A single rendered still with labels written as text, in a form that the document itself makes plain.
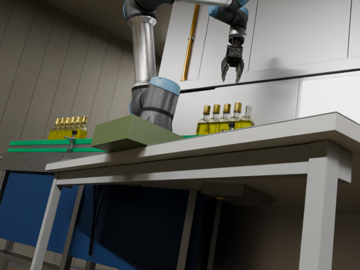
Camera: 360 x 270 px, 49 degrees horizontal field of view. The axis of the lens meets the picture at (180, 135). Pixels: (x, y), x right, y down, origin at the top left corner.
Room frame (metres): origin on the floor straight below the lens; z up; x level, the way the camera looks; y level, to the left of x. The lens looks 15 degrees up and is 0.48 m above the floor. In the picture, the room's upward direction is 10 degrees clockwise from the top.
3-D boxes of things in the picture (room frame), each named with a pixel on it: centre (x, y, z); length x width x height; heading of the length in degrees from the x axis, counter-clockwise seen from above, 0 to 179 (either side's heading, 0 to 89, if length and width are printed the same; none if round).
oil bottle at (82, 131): (2.48, 0.62, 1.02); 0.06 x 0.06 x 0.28; 50
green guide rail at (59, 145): (2.19, 0.48, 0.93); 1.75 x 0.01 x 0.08; 50
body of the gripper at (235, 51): (1.62, -0.17, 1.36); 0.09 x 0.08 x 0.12; 173
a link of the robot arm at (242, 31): (1.63, -0.18, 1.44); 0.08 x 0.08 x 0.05
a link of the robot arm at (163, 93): (1.37, 0.09, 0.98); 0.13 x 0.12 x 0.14; 25
